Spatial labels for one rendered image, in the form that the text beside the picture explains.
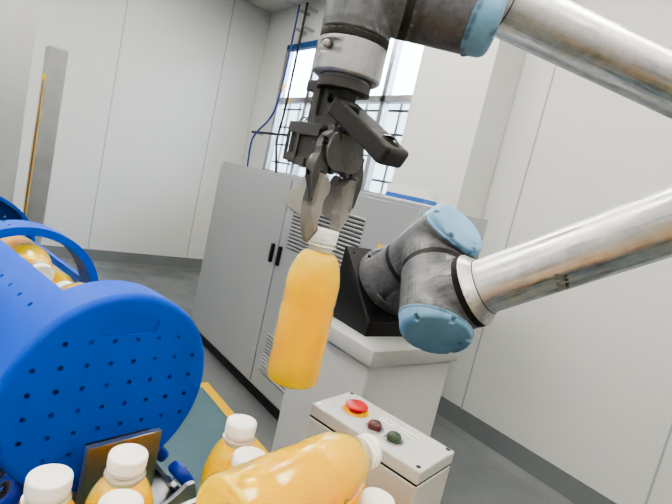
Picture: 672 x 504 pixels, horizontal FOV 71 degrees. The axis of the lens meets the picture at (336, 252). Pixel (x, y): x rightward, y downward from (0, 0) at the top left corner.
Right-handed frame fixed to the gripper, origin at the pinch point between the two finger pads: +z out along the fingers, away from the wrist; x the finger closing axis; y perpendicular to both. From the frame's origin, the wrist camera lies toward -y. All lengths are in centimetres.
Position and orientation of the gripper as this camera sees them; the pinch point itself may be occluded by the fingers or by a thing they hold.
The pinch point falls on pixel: (323, 234)
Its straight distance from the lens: 63.6
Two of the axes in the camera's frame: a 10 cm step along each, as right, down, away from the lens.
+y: -7.3, -2.5, 6.3
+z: -2.2, 9.7, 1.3
